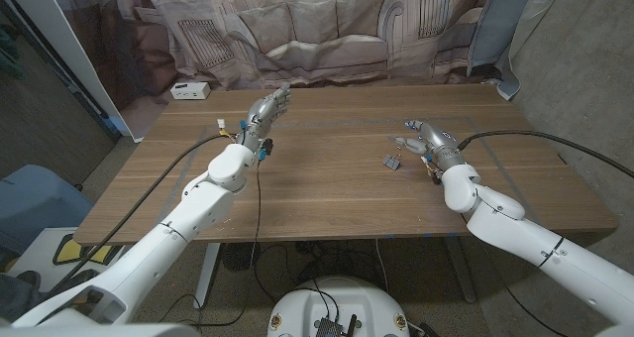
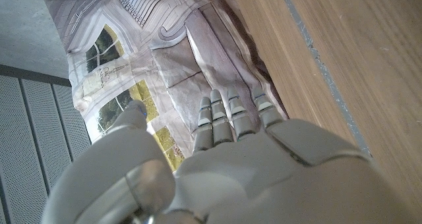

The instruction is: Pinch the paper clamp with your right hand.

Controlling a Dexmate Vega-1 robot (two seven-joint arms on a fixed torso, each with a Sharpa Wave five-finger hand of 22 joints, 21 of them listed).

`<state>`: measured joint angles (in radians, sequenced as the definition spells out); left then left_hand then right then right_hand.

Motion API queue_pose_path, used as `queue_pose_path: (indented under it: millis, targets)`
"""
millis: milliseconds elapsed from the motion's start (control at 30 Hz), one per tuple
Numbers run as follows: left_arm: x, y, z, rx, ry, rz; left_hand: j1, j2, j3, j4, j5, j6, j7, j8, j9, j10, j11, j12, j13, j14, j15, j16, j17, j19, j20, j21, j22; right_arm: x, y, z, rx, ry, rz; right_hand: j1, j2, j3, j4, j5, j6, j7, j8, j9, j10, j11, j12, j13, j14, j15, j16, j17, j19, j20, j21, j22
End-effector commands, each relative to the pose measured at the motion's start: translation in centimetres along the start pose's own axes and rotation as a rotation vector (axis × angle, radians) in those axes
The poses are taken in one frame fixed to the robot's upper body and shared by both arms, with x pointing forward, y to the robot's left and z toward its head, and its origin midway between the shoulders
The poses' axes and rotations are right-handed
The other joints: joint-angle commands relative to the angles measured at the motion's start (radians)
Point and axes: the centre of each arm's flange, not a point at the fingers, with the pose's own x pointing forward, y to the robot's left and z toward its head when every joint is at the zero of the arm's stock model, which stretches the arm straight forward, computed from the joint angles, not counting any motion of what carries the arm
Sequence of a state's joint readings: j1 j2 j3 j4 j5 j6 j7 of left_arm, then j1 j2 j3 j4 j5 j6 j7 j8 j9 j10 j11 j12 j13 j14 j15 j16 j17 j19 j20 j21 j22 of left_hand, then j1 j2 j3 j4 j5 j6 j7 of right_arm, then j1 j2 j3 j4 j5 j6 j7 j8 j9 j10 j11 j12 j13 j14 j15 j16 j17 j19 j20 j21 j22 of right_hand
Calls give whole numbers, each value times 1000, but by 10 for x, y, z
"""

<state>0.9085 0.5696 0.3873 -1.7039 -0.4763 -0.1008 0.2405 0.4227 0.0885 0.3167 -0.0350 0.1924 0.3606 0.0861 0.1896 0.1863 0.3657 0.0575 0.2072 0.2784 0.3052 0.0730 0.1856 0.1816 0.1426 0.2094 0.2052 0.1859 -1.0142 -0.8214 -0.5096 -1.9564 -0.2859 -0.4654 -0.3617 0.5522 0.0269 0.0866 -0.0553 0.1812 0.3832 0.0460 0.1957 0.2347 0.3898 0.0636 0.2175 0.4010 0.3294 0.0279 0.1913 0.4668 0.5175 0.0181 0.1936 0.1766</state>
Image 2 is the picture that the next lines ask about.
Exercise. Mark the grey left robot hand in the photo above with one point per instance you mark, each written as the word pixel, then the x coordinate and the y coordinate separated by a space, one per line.
pixel 247 178

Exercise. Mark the printed sofa backdrop cloth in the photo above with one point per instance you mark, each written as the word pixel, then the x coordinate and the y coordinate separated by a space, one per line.
pixel 158 62

